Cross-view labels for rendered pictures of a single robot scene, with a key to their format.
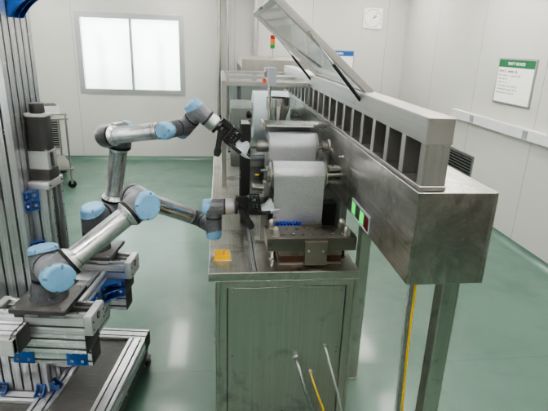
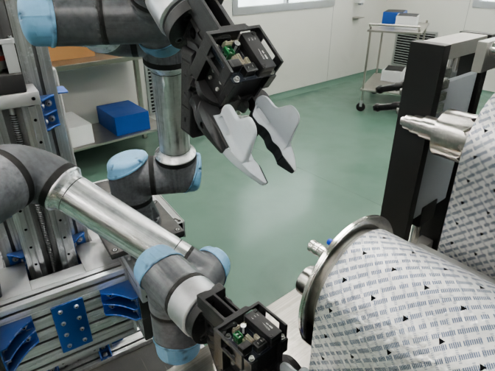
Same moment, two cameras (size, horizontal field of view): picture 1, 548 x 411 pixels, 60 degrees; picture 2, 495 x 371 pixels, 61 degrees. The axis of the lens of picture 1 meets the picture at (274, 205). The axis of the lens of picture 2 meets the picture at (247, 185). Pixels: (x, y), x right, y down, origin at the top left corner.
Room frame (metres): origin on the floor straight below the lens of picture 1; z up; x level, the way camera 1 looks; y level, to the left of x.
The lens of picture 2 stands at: (1.90, -0.20, 1.54)
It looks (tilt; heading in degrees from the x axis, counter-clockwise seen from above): 28 degrees down; 56
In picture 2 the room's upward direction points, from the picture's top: straight up
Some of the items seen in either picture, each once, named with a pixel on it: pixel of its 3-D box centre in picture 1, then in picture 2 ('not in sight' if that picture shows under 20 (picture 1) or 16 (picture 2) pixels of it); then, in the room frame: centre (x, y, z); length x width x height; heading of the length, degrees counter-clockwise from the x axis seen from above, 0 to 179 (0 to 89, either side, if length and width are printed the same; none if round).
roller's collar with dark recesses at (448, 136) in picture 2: (262, 145); (464, 138); (2.42, 0.07, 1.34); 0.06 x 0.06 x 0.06; 7
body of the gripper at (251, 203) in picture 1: (248, 205); (236, 338); (2.10, 0.12, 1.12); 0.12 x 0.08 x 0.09; 97
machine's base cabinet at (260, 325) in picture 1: (261, 250); not in sight; (3.11, 0.08, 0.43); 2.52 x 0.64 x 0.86; 7
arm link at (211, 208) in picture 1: (213, 207); (170, 280); (2.08, 0.28, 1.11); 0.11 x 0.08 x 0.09; 97
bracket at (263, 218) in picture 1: (261, 211); not in sight; (2.20, 0.06, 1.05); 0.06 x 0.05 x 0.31; 97
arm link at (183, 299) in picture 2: (230, 206); (201, 306); (2.09, 0.20, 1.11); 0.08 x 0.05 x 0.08; 7
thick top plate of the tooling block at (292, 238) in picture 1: (309, 237); not in sight; (2.01, -0.17, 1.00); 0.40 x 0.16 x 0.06; 97
